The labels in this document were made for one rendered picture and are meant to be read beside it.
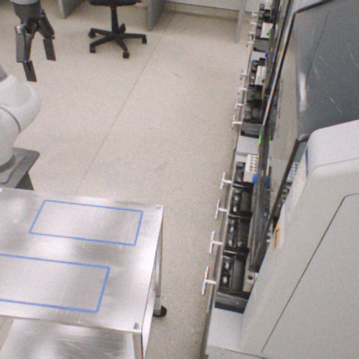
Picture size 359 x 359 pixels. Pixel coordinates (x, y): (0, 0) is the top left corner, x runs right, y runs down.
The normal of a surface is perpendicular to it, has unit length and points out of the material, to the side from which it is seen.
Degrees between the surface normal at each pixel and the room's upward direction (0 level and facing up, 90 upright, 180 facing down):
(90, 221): 0
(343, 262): 90
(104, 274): 0
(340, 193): 90
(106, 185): 0
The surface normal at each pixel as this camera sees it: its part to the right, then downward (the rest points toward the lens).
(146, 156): 0.05, -0.69
